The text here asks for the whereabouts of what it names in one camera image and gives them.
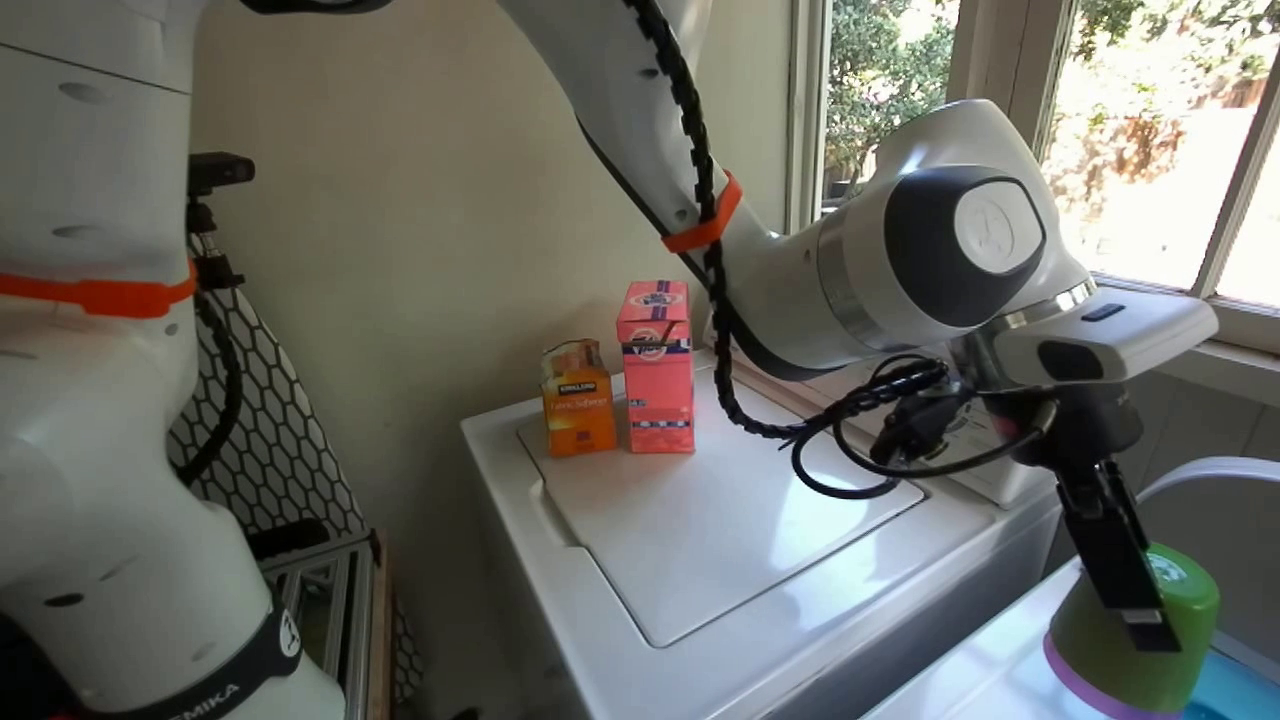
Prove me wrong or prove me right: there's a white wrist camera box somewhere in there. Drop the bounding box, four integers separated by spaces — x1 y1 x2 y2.
955 289 1221 394

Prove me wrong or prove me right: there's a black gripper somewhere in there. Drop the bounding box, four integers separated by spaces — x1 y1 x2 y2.
990 383 1178 652

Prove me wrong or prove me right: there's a blue plastic bowl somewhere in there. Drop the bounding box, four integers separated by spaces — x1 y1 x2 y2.
1182 652 1280 720

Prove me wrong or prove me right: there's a white washing machine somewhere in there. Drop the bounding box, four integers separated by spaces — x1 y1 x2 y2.
463 383 1056 720

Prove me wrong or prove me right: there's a green cup with pink rim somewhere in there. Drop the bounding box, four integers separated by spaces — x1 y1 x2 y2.
1045 544 1221 720

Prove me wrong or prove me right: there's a black camera on stand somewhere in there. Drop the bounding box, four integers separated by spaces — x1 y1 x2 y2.
183 150 259 296

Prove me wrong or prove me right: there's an orange small detergent box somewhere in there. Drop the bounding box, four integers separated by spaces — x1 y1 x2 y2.
540 340 617 461

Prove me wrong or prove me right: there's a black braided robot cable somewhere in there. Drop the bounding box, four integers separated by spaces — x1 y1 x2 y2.
625 0 1056 504

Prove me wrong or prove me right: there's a black hexagon mesh panel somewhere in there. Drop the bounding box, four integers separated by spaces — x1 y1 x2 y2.
166 289 366 536

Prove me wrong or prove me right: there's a white Whirlpool dryer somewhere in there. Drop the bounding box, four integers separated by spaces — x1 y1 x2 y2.
864 457 1280 720

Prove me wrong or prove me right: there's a pink Tide detergent box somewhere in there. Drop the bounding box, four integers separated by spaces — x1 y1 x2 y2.
617 282 695 457

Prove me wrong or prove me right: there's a white framed window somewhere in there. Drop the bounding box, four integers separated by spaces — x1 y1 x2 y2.
787 0 1280 357

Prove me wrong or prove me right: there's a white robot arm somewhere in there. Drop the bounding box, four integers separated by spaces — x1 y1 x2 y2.
0 0 1094 720

